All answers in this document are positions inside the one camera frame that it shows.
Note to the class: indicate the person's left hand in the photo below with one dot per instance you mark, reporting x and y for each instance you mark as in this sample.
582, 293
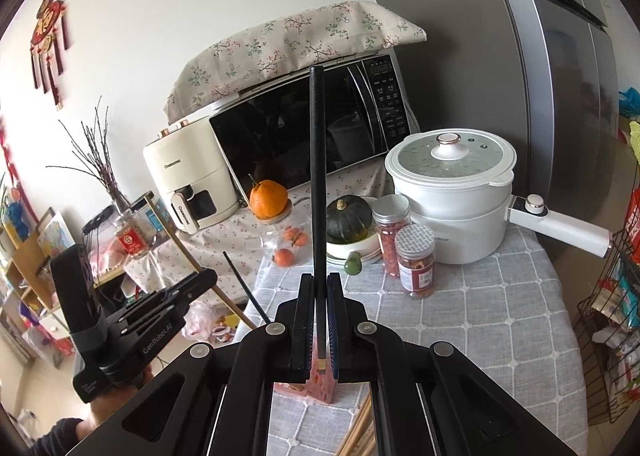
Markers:
112, 396

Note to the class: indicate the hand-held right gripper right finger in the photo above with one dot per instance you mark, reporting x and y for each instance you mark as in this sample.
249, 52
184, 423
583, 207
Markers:
334, 331

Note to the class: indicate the napa cabbage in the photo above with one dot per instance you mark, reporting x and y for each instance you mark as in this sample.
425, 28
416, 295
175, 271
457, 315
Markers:
635, 141

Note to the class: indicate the small-flower print tablecloth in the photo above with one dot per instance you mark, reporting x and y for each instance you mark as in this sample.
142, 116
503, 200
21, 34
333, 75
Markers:
225, 241

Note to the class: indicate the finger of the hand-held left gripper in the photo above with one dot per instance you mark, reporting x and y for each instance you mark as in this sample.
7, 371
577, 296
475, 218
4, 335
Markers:
192, 286

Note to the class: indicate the small green lime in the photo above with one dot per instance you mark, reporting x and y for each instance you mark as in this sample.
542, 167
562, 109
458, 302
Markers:
352, 266

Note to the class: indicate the pink lattice utensil holder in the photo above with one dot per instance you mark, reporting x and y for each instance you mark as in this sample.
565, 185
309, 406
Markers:
322, 388

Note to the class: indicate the clear plastic bag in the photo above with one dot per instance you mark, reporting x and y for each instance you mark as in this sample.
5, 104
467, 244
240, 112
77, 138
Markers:
200, 323

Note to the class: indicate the blue-label clear container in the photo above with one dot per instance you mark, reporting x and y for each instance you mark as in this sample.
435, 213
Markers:
156, 221

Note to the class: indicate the dark green kabocha squash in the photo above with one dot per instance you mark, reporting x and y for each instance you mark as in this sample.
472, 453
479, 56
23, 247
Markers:
349, 221

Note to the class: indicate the red wall ornament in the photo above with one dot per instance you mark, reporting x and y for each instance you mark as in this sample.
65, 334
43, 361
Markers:
46, 31

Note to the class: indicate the person's left forearm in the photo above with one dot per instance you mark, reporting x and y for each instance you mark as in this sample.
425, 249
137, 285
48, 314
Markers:
60, 436

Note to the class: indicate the cream air fryer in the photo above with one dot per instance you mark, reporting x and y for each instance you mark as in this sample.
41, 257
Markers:
185, 171

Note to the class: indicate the stack of white bowls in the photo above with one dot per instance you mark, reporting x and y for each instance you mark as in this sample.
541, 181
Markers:
372, 251

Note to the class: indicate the short red-label spice jar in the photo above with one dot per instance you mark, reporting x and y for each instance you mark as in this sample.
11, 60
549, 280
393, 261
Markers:
415, 266

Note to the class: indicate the wooden shelf unit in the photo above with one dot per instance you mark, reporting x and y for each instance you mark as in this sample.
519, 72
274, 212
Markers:
30, 276

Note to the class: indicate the glass pot lid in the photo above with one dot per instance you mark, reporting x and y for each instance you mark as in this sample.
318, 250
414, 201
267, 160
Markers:
450, 156

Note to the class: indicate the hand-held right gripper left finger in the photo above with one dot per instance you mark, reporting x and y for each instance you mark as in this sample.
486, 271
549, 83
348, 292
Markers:
307, 331

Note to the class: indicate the red snack packet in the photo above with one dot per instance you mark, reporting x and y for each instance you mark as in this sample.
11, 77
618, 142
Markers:
634, 216

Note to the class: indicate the floral cover cloth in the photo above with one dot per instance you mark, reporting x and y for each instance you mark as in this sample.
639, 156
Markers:
300, 41

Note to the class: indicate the dried branches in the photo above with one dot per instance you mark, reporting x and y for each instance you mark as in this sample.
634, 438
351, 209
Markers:
95, 161

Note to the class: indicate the glass jar with red label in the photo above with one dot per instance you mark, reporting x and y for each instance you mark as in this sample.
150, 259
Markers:
131, 236

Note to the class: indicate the white electric cooking pot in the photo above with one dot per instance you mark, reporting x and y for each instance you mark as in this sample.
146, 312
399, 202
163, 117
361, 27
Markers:
465, 221

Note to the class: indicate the black microwave oven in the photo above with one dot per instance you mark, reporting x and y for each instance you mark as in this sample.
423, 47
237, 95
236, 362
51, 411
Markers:
280, 131

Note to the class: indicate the grey checked tablecloth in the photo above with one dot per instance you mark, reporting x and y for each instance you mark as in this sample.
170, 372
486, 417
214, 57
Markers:
475, 336

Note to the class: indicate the glass jar of small oranges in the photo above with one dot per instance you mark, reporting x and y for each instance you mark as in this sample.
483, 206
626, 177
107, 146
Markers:
287, 246

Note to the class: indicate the blue plastic bag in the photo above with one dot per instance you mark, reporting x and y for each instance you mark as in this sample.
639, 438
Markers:
631, 101

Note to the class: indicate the large orange fruit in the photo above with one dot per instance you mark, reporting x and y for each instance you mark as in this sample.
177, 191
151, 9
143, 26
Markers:
269, 199

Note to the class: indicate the black chopstick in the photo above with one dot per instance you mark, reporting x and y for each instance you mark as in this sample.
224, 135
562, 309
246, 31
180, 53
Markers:
245, 286
316, 161

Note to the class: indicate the pile of wooden chopsticks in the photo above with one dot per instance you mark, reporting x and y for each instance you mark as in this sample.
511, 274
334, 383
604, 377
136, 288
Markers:
357, 431

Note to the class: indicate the grey refrigerator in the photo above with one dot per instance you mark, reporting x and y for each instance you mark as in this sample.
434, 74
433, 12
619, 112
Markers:
475, 61

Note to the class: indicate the tall red spice jar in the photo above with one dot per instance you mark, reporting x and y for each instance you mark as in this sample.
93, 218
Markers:
391, 241

